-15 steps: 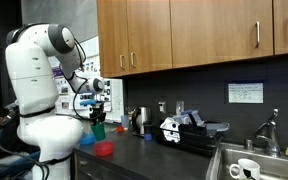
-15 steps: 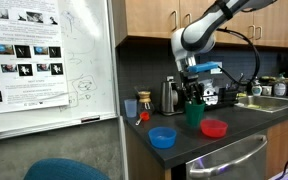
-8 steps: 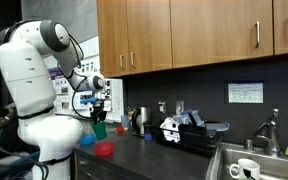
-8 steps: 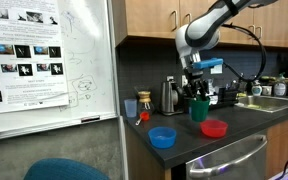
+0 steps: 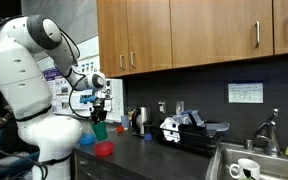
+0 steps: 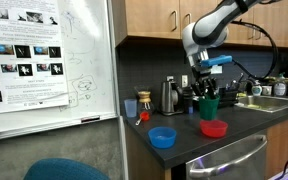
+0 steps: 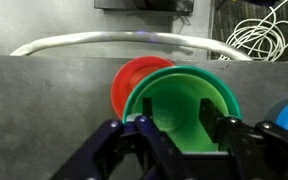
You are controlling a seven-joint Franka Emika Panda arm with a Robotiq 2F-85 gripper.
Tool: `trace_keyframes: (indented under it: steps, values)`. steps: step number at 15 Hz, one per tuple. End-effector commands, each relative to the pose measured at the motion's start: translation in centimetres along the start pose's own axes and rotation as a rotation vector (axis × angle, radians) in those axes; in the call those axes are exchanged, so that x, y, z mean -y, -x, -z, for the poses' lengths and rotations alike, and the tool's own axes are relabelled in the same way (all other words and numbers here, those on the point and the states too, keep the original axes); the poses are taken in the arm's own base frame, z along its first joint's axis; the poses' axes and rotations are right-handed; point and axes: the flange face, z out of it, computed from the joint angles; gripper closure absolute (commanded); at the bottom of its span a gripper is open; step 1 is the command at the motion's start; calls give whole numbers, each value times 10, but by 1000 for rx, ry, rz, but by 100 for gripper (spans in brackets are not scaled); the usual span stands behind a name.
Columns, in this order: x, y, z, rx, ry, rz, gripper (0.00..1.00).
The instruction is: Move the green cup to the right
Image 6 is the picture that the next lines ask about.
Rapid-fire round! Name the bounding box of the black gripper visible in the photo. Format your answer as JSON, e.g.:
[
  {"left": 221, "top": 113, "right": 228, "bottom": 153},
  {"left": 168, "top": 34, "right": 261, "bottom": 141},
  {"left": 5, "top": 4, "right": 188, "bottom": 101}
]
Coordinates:
[{"left": 191, "top": 65, "right": 219, "bottom": 100}]

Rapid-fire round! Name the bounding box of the green plastic cup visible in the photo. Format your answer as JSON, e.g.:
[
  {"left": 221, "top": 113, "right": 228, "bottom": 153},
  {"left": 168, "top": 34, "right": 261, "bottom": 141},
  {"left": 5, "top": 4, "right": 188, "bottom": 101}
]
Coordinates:
[{"left": 198, "top": 94, "right": 221, "bottom": 121}]

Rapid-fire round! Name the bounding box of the translucent blue plastic cup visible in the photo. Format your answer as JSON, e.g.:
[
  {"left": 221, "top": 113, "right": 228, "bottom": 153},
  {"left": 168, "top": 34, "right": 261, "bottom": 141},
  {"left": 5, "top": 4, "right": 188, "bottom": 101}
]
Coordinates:
[{"left": 123, "top": 98, "right": 138, "bottom": 119}]

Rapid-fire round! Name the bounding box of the chrome sink faucet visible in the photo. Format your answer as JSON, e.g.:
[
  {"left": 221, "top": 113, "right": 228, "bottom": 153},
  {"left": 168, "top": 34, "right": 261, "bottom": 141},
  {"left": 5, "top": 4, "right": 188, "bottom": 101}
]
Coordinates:
[{"left": 237, "top": 72, "right": 256, "bottom": 96}]

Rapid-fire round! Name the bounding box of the stainless steel electric kettle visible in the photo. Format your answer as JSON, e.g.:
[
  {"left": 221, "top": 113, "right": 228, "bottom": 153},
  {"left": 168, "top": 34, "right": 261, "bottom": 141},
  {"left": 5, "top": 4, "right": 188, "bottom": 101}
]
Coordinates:
[{"left": 159, "top": 79, "right": 184, "bottom": 117}]

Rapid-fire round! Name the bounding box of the red plastic bowl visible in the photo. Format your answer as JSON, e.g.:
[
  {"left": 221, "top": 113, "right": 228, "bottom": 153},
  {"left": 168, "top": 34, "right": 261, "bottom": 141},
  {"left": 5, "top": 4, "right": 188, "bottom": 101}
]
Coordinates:
[{"left": 199, "top": 119, "right": 229, "bottom": 139}]

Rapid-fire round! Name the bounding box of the white soap bottle blue label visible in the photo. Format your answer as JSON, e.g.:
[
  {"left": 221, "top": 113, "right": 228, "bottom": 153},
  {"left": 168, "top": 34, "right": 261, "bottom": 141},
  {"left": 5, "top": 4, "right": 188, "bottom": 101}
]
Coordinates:
[{"left": 251, "top": 75, "right": 263, "bottom": 97}]

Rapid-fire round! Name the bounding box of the small white jar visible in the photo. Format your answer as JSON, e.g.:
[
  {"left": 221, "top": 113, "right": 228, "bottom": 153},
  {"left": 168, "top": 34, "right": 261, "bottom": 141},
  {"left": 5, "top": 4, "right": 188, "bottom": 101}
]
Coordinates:
[{"left": 261, "top": 85, "right": 273, "bottom": 97}]

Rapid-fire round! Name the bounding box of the glass carafe with wooden collar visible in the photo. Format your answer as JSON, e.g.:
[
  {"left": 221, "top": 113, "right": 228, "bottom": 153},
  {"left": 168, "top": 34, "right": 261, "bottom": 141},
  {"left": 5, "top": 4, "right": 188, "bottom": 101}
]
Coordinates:
[{"left": 133, "top": 85, "right": 156, "bottom": 116}]

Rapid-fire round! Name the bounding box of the wooden upper cabinet door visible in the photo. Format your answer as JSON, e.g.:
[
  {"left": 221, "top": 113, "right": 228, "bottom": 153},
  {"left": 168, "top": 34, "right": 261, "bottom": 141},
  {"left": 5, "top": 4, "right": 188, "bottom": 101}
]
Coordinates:
[
  {"left": 123, "top": 0, "right": 181, "bottom": 39},
  {"left": 179, "top": 0, "right": 218, "bottom": 43},
  {"left": 217, "top": 0, "right": 255, "bottom": 46},
  {"left": 252, "top": 0, "right": 288, "bottom": 48}
]

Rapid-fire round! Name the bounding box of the wooden cabinet door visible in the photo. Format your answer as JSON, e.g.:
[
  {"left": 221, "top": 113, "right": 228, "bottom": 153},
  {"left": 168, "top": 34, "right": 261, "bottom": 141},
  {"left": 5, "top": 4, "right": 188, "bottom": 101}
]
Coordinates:
[
  {"left": 252, "top": 0, "right": 288, "bottom": 48},
  {"left": 179, "top": 0, "right": 218, "bottom": 43},
  {"left": 217, "top": 0, "right": 255, "bottom": 46},
  {"left": 266, "top": 114, "right": 288, "bottom": 179},
  {"left": 123, "top": 0, "right": 181, "bottom": 39}
]

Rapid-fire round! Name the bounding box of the blue plastic bowl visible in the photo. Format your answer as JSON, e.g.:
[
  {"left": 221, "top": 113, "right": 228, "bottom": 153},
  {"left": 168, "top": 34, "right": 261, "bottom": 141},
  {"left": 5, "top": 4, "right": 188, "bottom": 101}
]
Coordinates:
[{"left": 147, "top": 126, "right": 177, "bottom": 149}]

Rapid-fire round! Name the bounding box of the red measuring scoop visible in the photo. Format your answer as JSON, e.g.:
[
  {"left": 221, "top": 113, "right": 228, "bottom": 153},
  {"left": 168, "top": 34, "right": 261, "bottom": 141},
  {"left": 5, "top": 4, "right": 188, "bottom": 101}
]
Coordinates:
[{"left": 134, "top": 111, "right": 151, "bottom": 127}]

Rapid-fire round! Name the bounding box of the stainless steel sink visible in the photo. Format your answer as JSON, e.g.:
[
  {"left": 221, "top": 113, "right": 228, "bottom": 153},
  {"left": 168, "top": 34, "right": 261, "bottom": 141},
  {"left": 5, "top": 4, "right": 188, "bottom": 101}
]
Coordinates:
[{"left": 235, "top": 94, "right": 288, "bottom": 114}]

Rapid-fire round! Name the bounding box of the stainless steel dishwasher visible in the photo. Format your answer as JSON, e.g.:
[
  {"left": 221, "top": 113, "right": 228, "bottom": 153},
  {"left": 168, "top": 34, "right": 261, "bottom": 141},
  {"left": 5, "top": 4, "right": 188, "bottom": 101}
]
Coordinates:
[{"left": 184, "top": 131, "right": 269, "bottom": 180}]

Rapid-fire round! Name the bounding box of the grey soap dispenser bottle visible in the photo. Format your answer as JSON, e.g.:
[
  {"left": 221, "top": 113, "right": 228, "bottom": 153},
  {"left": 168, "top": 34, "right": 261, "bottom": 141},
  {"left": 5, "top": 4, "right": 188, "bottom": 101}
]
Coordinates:
[{"left": 273, "top": 72, "right": 288, "bottom": 98}]

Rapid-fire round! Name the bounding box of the wooden lower cabinet door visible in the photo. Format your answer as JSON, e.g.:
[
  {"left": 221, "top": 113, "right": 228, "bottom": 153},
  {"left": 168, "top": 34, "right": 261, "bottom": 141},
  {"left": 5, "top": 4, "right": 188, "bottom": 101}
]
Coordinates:
[{"left": 266, "top": 114, "right": 288, "bottom": 179}]

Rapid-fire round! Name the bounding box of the whiteboard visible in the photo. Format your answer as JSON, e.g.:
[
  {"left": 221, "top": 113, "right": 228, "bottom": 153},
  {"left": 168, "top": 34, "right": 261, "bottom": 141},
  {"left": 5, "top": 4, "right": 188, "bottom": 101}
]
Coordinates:
[{"left": 0, "top": 0, "right": 122, "bottom": 143}]

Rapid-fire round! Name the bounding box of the blue office chair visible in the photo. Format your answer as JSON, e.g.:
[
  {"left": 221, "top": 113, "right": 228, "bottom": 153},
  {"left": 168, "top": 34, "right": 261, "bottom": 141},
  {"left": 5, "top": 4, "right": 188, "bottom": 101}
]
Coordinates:
[{"left": 23, "top": 158, "right": 111, "bottom": 180}]

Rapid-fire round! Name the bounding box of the white research poster with photos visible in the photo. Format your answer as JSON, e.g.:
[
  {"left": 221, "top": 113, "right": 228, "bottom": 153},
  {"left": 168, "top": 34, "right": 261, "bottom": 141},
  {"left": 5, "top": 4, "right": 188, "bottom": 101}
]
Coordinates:
[{"left": 0, "top": 0, "right": 70, "bottom": 116}]

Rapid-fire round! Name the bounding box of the white paper wall sign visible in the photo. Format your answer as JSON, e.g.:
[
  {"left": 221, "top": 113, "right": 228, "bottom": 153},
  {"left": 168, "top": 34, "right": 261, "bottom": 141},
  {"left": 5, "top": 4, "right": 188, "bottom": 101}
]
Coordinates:
[{"left": 210, "top": 64, "right": 224, "bottom": 75}]

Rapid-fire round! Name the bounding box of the blue wrist camera block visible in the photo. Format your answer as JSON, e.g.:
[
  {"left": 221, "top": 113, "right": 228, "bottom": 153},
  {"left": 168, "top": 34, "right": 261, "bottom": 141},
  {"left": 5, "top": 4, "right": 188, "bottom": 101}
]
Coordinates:
[{"left": 199, "top": 54, "right": 233, "bottom": 68}]

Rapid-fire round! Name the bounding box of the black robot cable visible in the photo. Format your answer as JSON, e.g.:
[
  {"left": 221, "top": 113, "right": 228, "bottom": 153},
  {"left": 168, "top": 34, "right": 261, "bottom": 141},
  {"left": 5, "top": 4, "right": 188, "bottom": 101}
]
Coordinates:
[{"left": 230, "top": 19, "right": 279, "bottom": 81}]

